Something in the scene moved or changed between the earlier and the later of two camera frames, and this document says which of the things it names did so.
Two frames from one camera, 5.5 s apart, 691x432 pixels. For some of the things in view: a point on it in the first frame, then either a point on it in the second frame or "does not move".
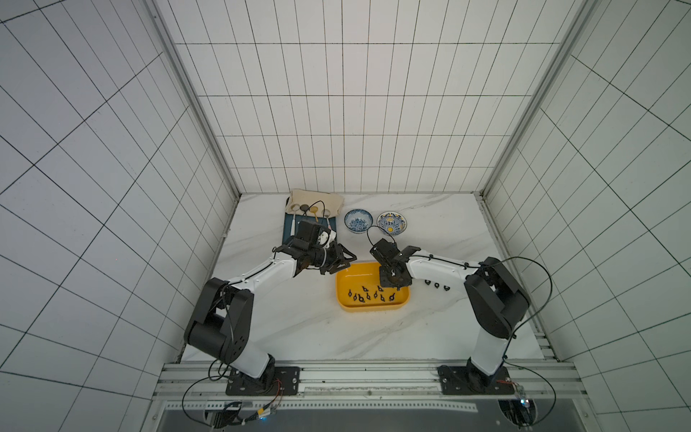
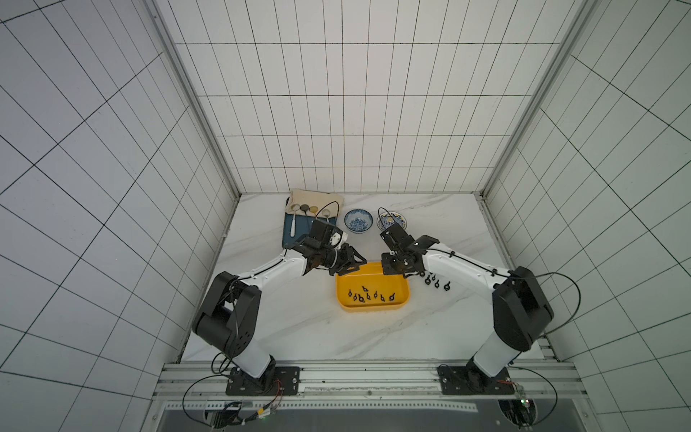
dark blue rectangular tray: (327, 221) does not move
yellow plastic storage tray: (358, 289) does not move
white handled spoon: (293, 207) does not move
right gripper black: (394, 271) to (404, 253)
